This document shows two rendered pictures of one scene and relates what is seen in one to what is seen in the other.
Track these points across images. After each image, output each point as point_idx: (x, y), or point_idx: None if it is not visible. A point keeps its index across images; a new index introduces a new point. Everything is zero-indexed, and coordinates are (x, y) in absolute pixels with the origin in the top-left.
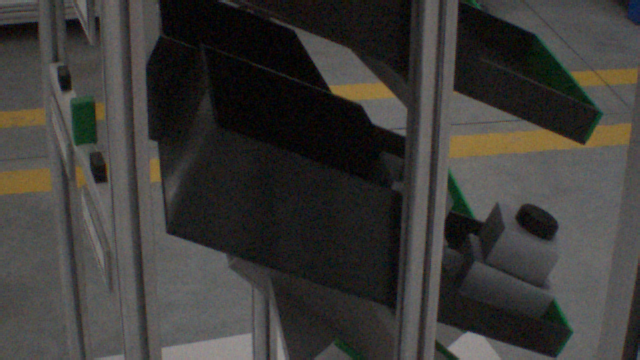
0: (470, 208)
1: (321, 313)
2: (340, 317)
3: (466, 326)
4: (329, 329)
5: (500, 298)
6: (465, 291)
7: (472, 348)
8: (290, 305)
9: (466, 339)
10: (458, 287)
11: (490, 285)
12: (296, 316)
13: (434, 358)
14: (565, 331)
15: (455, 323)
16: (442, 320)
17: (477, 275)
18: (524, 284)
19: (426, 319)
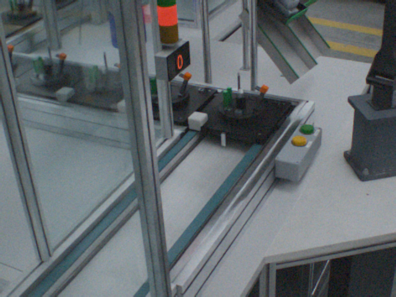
0: (307, 2)
1: (268, 16)
2: (272, 18)
3: (266, 11)
4: (268, 19)
5: (280, 10)
6: (275, 7)
7: (365, 74)
8: (258, 10)
9: (367, 72)
10: (273, 6)
11: (278, 7)
12: (257, 12)
13: (291, 35)
14: (286, 18)
15: (265, 10)
16: (262, 8)
17: (276, 4)
18: (284, 8)
19: (252, 4)
